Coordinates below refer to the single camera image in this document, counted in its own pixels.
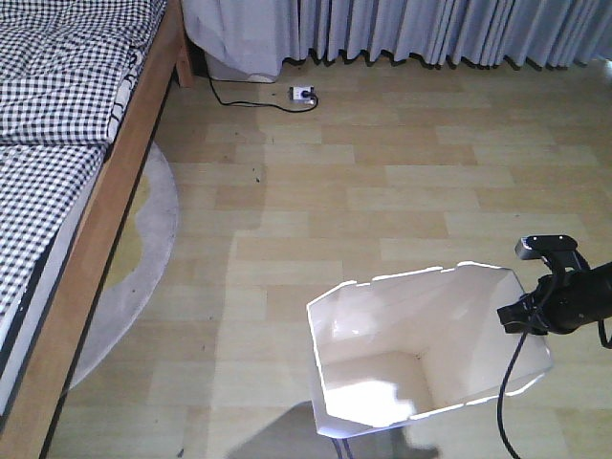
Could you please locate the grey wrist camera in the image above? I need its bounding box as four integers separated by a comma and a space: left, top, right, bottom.
514, 234, 578, 260

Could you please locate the wooden bed frame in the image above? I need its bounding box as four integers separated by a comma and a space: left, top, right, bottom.
1, 1, 192, 458

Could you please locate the black floor cable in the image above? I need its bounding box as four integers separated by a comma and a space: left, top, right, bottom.
206, 71, 320, 114

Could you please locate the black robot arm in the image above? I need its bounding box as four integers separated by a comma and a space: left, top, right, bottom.
497, 251, 611, 336

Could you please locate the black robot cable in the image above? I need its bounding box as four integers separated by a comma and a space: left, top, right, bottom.
496, 276, 612, 459

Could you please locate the white floor socket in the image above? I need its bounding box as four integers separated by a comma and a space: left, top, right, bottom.
289, 86, 316, 103

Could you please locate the grey round rug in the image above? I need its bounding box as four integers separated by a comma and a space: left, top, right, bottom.
69, 143, 180, 388

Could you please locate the grey curtain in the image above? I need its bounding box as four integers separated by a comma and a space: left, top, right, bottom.
182, 0, 611, 82

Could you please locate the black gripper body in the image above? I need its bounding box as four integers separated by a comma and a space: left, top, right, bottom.
497, 252, 593, 335

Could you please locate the black white checkered bedding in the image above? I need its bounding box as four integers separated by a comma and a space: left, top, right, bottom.
1, 1, 166, 312

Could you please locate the white plastic trash bin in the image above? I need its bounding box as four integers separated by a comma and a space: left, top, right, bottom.
306, 261, 553, 439

